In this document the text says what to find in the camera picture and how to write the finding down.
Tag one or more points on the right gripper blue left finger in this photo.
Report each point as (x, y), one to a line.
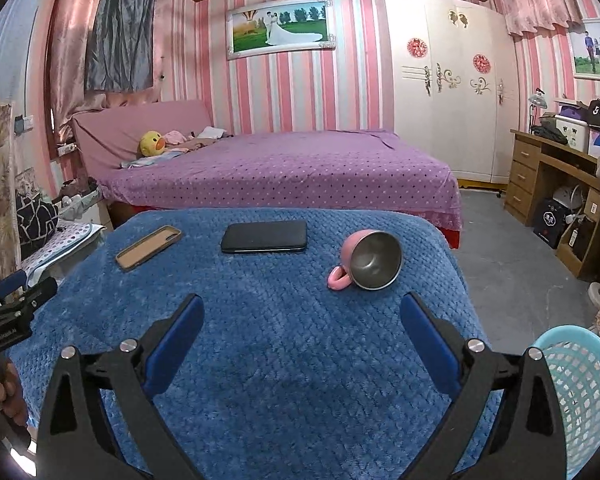
(75, 437)

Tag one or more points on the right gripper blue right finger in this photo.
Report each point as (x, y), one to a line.
(527, 438)

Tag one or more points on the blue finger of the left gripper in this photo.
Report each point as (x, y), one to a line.
(12, 283)

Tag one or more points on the light blue trash basket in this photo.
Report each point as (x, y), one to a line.
(572, 354)

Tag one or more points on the person left hand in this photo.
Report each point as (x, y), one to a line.
(12, 402)

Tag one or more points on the black white patterned bag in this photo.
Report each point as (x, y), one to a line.
(37, 223)

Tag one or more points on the dotted cloth side table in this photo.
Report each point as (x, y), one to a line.
(68, 237)

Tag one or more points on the tan phone case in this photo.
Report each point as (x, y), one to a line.
(147, 247)

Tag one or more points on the pink bed headboard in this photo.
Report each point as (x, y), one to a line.
(112, 136)

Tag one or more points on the yellow duck plush toy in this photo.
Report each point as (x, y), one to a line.
(151, 144)

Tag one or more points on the wooden desk with drawers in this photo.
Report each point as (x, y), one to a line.
(540, 167)

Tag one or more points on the blue fleece table blanket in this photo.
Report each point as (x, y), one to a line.
(287, 379)

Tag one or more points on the pink metal mug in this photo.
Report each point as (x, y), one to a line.
(369, 259)

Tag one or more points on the pink curtain with grey cloth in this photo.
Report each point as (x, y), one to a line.
(103, 54)

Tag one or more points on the black smartphone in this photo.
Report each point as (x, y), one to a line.
(256, 237)

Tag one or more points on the purple polka dot bed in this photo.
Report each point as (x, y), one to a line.
(365, 169)

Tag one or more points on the desk lamp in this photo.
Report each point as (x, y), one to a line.
(537, 106)

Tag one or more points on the white wardrobe with decals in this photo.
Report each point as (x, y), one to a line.
(455, 85)

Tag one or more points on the framed wedding photo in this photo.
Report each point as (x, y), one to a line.
(279, 26)

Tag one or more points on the small framed couple photo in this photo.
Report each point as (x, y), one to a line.
(584, 42)

